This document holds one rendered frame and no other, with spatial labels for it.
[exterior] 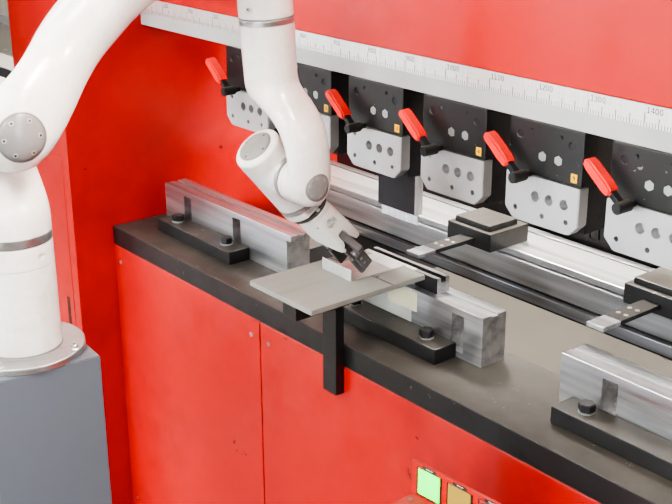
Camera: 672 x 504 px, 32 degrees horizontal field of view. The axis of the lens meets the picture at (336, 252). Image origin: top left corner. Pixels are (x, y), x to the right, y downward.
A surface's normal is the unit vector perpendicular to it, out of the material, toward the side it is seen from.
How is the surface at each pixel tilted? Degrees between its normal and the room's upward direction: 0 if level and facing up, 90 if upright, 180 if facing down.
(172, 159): 90
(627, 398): 90
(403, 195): 90
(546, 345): 0
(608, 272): 0
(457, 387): 0
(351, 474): 90
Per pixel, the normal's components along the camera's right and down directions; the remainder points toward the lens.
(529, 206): -0.77, 0.22
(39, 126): 0.70, 0.02
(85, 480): 0.56, 0.29
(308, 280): 0.00, -0.94
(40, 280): 0.79, 0.21
